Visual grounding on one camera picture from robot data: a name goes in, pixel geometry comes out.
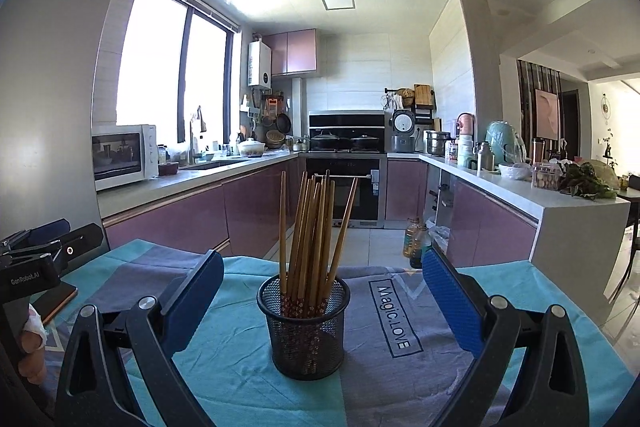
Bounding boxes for pink wall picture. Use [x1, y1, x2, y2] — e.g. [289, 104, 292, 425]
[535, 89, 560, 140]

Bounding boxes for grey refrigerator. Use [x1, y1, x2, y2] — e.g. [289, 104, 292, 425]
[0, 0, 146, 248]

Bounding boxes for stainless steel pot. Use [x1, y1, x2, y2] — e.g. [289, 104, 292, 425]
[425, 130, 451, 156]

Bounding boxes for clear food container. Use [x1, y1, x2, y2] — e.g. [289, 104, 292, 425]
[531, 162, 561, 190]

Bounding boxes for white casserole pot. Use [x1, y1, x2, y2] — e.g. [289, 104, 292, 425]
[237, 138, 266, 158]

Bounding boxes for dark liquid bottle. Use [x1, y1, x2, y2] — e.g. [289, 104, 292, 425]
[410, 227, 433, 269]

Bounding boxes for leafy green vegetables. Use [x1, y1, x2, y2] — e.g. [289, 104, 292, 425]
[560, 162, 618, 200]

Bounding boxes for white water heater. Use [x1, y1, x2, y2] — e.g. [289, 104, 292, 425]
[247, 42, 273, 88]

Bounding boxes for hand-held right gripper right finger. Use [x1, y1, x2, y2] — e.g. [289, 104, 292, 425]
[421, 247, 592, 427]

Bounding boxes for bunch of wooden chopsticks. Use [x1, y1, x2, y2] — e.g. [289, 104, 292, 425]
[278, 169, 359, 318]

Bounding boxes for purple wall cabinet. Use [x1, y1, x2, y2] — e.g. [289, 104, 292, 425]
[262, 28, 318, 76]

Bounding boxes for black range hood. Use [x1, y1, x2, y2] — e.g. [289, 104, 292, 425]
[309, 111, 386, 138]

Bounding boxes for kitchen faucet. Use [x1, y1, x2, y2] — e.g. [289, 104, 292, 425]
[190, 106, 207, 165]

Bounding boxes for black mesh utensil holder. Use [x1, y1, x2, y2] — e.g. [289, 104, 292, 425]
[256, 274, 352, 380]

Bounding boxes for teal grey striped tablecloth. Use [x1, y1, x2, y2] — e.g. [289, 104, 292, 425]
[42, 238, 638, 427]

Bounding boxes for yellow cooking oil bottle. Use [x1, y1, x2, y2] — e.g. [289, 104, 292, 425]
[404, 217, 426, 258]

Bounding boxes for mint green appliance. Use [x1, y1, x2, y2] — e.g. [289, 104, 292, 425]
[485, 121, 523, 165]

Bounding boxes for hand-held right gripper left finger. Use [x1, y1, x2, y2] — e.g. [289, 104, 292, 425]
[54, 249, 225, 427]

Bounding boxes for steel thermos bottle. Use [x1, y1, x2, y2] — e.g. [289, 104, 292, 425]
[477, 142, 496, 172]

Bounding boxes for black wok with lid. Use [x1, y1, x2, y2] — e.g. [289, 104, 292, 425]
[311, 131, 341, 152]
[350, 133, 383, 150]

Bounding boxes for purple kitchen base cabinets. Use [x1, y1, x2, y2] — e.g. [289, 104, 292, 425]
[102, 154, 546, 268]

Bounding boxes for person's left hand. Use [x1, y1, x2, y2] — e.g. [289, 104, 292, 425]
[19, 301, 49, 384]

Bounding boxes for smartphone with gold edge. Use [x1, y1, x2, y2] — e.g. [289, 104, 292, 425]
[39, 284, 79, 326]

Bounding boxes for grey rice cooker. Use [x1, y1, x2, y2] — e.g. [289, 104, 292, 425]
[390, 108, 418, 154]

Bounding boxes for black built-in oven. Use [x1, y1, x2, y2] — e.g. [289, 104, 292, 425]
[305, 157, 386, 228]

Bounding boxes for kitchen window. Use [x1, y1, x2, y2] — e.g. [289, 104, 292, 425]
[115, 0, 236, 142]

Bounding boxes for white microwave oven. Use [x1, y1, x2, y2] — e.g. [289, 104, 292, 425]
[91, 124, 160, 192]

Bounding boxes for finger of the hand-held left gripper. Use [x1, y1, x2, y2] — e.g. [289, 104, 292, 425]
[0, 218, 72, 254]
[30, 222, 104, 279]

